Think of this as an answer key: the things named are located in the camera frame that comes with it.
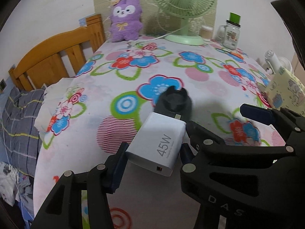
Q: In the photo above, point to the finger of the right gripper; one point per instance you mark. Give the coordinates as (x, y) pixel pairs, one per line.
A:
(203, 140)
(289, 124)

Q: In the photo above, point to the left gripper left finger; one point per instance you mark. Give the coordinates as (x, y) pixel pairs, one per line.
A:
(62, 207)

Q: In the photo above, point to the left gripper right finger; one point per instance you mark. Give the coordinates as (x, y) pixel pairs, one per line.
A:
(186, 154)

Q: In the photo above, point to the white 45W charger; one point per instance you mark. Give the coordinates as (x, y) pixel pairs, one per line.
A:
(157, 144)

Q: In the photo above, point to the yellow cartoon paper box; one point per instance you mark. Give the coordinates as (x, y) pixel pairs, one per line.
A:
(286, 91)

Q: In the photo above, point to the black cat-ear stand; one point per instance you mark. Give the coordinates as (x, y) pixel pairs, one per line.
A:
(174, 102)

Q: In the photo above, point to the beige door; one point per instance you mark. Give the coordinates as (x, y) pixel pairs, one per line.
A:
(297, 68)

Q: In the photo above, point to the white standing fan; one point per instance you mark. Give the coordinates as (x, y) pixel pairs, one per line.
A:
(274, 62)

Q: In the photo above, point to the blue plaid bedding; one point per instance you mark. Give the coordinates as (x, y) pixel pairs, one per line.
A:
(21, 142)

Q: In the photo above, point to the floral tablecloth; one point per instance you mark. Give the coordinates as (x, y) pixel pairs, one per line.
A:
(115, 91)

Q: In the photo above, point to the glass jar green lid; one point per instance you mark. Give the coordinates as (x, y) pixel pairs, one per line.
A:
(229, 33)

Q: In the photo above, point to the cotton swab container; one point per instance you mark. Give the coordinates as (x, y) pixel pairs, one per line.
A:
(206, 32)

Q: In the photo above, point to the purple plush toy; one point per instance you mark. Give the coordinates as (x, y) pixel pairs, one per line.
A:
(125, 20)

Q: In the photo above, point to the green desk fan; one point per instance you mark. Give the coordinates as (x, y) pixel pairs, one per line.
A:
(185, 10)

